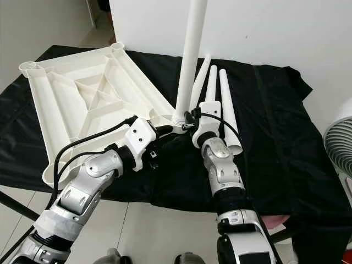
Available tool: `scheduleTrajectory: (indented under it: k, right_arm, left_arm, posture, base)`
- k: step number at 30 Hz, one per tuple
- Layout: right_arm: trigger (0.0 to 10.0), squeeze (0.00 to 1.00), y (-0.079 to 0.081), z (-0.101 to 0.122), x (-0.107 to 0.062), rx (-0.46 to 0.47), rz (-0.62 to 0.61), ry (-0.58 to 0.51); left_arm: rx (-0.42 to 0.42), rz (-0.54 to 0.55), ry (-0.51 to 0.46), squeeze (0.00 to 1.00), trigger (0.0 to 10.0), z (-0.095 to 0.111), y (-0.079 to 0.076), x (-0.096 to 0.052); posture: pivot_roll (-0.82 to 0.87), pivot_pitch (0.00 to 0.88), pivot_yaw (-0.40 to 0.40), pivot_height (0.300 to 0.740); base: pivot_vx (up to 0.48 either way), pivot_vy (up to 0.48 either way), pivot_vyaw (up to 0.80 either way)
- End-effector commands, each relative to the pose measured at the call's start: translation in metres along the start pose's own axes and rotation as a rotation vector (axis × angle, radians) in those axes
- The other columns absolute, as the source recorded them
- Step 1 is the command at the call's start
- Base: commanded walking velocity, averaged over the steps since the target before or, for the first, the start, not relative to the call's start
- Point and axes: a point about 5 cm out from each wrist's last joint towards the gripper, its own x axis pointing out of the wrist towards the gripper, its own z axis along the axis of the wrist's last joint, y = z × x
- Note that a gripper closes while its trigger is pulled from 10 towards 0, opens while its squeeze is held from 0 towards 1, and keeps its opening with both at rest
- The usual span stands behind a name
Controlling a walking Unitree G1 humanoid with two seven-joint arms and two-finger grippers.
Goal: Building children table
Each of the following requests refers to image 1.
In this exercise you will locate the pink cushion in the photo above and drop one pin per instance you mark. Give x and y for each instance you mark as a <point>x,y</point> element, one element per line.
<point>275,221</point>

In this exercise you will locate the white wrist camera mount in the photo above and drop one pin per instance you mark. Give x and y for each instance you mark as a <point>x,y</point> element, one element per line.
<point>139,137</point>
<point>209,115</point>

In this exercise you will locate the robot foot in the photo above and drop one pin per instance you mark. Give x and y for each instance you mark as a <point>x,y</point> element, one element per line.
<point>113,257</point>
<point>192,258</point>

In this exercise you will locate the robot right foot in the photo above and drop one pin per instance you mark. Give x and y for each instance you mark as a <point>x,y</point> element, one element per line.
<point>192,258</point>

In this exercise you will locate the white plastic children table top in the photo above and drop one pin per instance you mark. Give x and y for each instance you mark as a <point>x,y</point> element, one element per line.
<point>82,99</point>

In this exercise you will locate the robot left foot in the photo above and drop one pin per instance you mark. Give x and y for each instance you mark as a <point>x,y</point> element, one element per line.
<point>113,257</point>

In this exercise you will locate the black tablecloth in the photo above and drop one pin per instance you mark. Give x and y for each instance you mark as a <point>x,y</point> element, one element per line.
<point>280,137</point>

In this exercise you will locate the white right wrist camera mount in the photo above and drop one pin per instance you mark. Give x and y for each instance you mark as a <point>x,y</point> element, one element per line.
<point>209,115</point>

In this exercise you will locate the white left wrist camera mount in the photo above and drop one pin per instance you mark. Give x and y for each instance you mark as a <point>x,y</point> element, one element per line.
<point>139,137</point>

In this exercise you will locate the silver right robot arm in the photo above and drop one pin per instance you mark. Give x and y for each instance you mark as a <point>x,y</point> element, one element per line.
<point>223,170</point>

